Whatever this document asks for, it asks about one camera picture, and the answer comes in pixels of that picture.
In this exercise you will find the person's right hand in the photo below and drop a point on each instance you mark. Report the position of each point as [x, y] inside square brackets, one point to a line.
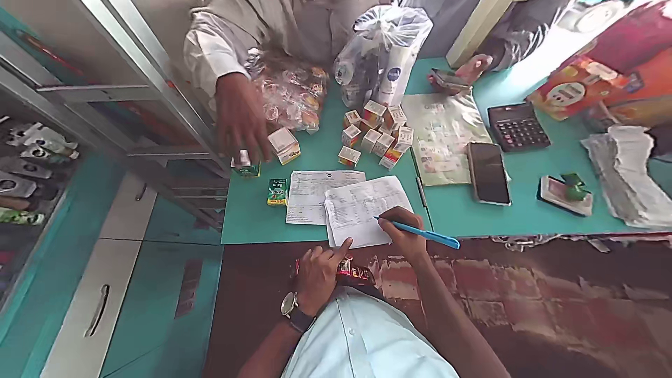
[409, 236]

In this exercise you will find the person's left hand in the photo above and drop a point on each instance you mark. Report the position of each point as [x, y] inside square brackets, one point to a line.
[316, 278]

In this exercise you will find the person's left index finger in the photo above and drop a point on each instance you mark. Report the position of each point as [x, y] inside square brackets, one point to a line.
[343, 250]

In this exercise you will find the person's right index finger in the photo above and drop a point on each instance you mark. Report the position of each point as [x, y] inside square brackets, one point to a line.
[396, 212]

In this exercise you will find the person's right thumb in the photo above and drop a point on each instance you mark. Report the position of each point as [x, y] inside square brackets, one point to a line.
[387, 227]

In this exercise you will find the person's left fingers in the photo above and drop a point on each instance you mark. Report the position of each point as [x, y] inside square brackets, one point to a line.
[315, 254]

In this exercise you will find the white printed paper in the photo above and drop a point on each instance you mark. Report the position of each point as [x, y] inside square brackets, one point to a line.
[309, 194]
[362, 204]

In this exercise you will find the blue pen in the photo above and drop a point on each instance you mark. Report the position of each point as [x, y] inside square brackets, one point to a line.
[433, 237]

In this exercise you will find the person's left forearm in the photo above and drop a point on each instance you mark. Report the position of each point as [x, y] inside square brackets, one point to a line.
[276, 341]

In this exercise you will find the person's right forearm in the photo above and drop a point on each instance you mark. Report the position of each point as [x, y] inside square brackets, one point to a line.
[456, 320]

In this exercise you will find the red black packet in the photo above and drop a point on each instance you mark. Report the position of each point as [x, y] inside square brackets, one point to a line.
[359, 270]

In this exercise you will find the flat white printed paper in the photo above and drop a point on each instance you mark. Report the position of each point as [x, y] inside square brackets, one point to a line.
[309, 194]

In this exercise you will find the pile of small white boxes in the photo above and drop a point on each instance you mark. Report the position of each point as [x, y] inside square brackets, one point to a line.
[383, 141]

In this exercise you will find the green balm box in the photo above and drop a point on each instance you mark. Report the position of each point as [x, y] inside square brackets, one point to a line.
[277, 192]

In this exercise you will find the pale green printed packet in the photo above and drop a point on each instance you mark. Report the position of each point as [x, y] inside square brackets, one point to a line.
[441, 141]

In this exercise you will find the large smartphone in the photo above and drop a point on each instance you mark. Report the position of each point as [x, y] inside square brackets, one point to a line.
[489, 173]

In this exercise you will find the green box with white top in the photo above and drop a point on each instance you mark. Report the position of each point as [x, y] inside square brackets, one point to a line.
[248, 169]

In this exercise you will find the white orange cardboard box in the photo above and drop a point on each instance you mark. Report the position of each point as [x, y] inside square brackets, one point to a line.
[284, 145]

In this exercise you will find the white bottle with blue label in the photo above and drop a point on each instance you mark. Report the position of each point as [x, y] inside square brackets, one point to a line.
[392, 76]

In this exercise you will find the dark phone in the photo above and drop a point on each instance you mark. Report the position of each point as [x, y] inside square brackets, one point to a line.
[446, 81]

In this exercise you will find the black calculator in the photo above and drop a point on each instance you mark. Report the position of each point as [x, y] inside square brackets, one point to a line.
[519, 127]

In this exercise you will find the plastic bag of orange items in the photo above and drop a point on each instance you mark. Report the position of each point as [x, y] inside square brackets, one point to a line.
[294, 99]

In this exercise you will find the clear plastic bag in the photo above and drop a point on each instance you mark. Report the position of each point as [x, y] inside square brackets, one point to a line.
[362, 57]

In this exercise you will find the ink pad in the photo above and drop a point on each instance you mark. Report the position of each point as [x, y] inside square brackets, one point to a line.
[556, 195]

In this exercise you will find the green stamp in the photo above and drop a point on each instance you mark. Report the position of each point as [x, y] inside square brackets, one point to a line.
[576, 190]

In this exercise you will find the teal and white cabinet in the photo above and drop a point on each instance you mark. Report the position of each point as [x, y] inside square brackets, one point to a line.
[120, 262]

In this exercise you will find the orange packet with white label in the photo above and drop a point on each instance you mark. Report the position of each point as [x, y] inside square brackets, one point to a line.
[567, 94]

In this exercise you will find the stack of white paper slips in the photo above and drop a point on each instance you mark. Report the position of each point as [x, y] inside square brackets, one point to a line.
[627, 173]

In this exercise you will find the red orange bag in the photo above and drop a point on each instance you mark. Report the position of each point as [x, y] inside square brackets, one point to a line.
[630, 57]

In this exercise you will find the display shelf with bottles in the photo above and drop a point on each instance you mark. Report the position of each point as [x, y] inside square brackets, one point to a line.
[31, 168]

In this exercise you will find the wooden post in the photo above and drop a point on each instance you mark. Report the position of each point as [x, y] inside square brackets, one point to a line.
[475, 31]

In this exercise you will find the metal frame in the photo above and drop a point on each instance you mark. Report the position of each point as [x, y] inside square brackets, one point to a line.
[94, 93]

